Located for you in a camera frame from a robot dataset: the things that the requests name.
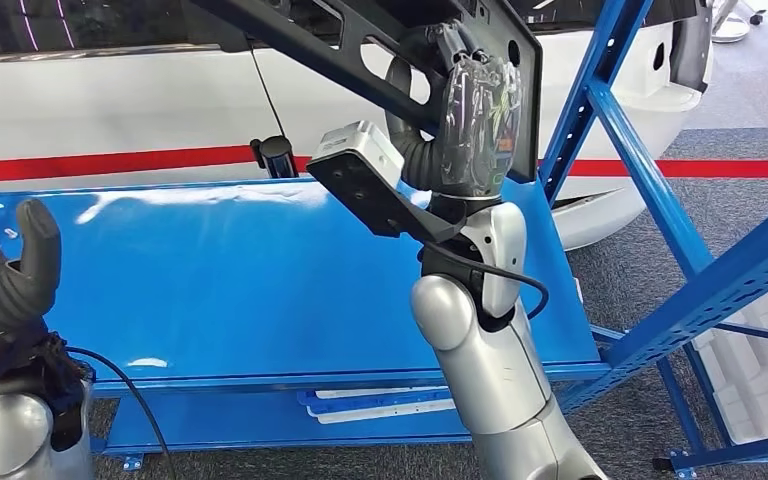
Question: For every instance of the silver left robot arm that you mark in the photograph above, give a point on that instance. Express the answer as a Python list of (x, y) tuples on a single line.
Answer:
[(6, 430)]

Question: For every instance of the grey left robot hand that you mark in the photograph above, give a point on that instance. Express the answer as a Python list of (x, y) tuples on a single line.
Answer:
[(0, 298)]

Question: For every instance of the blue shelf rack with feet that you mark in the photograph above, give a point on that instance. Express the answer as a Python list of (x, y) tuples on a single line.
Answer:
[(225, 278)]

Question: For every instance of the black plastic panel part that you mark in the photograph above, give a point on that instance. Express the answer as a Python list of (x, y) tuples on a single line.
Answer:
[(278, 30)]

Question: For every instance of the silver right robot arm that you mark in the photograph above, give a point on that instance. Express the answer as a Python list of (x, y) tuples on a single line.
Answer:
[(490, 371)]

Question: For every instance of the black stanchion post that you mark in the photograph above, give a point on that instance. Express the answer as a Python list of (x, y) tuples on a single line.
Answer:
[(276, 159)]

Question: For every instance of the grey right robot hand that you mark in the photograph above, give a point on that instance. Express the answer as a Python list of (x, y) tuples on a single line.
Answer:
[(477, 132)]

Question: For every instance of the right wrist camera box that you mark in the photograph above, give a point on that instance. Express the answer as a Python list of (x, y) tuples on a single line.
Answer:
[(371, 192)]

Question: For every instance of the white round stand base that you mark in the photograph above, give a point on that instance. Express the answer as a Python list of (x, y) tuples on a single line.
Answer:
[(728, 30)]

